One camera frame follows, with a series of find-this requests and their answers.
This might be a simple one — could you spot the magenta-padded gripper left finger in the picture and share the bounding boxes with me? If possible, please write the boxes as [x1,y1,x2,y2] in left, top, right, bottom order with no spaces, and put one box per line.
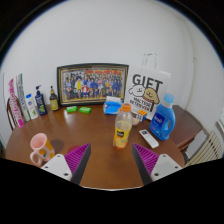
[40,143,92,186]

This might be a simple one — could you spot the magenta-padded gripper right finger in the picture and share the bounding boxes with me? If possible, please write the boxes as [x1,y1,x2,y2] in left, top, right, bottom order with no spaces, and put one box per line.
[131,142,184,186]

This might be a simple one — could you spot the orange-capped juice bottle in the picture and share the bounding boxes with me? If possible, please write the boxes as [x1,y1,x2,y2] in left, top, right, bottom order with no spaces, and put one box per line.
[112,102,134,151]

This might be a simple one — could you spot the white remote control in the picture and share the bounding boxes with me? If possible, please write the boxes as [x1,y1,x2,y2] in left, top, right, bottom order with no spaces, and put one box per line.
[138,128,160,149]

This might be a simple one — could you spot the pink mug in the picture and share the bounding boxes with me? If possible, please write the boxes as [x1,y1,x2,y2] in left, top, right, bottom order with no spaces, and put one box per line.
[29,132,56,168]

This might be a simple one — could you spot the blue detergent bottle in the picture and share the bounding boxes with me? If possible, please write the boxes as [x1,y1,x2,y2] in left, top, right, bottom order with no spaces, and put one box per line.
[148,92,177,142]

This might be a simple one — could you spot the colourful puzzle cube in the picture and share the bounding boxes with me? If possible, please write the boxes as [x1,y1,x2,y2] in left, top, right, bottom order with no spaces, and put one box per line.
[135,109,148,123]

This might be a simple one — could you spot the dark wooden side table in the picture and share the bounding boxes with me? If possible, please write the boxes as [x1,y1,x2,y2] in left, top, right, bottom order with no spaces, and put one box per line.
[171,104,203,153]

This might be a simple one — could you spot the small green box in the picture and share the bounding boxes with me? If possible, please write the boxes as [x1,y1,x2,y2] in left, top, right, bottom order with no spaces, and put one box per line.
[78,106,93,114]
[65,105,78,113]

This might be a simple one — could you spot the brown pump bottle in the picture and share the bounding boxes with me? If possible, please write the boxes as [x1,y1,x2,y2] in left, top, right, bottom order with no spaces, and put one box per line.
[49,85,60,112]

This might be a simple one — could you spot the white radiator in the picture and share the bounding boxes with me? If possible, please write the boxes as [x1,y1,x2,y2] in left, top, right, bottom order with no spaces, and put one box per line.
[184,130,224,168]

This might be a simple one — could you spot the blue tissue pack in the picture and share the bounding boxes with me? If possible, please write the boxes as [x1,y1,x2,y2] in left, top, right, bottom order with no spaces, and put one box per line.
[102,95,124,116]

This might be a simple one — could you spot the dark blue pump bottle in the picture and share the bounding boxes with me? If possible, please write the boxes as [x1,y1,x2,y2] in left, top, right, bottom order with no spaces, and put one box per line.
[34,84,48,117]

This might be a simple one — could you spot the white shampoo bottle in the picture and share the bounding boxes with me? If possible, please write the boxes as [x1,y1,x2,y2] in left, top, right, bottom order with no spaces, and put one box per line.
[25,93,40,121]

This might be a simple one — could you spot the white paper gift bag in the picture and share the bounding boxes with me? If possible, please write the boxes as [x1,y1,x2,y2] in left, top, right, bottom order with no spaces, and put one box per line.
[125,52,172,121]

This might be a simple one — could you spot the framed group photo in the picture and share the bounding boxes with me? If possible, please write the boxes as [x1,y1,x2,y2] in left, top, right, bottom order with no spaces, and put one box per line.
[56,62,130,108]

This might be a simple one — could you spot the tall pink white box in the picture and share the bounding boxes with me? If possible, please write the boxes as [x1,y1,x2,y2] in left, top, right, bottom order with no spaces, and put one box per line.
[7,78,25,129]

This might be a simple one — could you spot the tall white blue box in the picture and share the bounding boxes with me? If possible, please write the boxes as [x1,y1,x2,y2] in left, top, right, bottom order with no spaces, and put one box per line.
[15,73,31,123]

